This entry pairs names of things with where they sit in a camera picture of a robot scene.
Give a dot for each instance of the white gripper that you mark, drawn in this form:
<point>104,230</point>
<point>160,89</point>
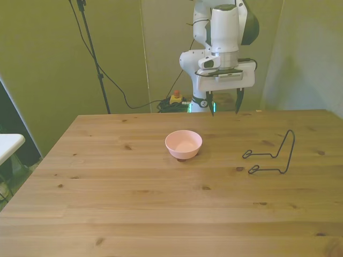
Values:
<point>247,76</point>

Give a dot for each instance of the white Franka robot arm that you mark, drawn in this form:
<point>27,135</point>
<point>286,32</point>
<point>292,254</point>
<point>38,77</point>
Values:
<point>224,29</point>

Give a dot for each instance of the pink plastic bowl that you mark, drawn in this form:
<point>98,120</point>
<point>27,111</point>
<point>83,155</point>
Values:
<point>183,146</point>

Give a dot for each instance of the yellow emergency stop button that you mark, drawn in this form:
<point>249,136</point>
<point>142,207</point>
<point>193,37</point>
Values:
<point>176,98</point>

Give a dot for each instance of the black tripod stand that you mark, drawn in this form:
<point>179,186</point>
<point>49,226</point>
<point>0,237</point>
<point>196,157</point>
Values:
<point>92,51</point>

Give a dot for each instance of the white side table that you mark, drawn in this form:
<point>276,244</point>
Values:
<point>9,146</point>

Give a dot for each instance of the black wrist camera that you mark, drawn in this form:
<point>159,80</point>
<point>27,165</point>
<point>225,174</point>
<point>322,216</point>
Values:
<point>227,73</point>

